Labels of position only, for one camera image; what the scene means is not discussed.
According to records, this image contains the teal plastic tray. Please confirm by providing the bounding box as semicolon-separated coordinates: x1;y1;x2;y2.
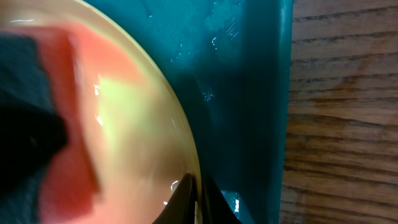
88;0;293;223

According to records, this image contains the orange sponge with dark scourer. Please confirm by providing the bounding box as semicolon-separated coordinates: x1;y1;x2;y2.
1;24;137;223

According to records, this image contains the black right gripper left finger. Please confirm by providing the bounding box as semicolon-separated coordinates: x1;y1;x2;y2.
153;174;197;224

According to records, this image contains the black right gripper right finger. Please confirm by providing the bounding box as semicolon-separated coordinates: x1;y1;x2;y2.
201;177;242;224

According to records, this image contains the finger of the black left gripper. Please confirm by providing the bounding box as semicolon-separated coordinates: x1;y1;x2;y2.
1;108;68;193

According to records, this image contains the yellow plate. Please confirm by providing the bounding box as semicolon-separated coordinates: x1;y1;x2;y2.
1;1;203;223

